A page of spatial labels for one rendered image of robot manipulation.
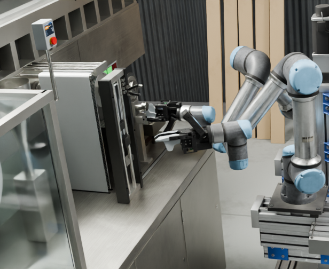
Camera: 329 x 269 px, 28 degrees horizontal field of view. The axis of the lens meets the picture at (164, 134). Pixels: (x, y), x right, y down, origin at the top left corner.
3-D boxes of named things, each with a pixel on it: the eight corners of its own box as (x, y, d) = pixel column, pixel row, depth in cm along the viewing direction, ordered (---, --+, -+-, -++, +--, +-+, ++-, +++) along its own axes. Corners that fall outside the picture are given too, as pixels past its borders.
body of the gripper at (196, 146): (182, 154, 252) (213, 149, 252) (179, 132, 249) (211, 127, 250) (180, 149, 259) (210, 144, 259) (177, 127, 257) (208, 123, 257)
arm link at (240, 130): (253, 143, 253) (252, 123, 250) (225, 147, 253) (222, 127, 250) (249, 135, 261) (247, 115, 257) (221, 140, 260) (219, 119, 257)
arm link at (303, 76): (315, 178, 274) (311, 50, 253) (327, 195, 261) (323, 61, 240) (287, 183, 274) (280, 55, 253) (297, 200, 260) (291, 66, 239)
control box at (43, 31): (51, 50, 242) (46, 23, 238) (36, 50, 245) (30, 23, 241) (61, 45, 248) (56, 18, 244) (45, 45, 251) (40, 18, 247)
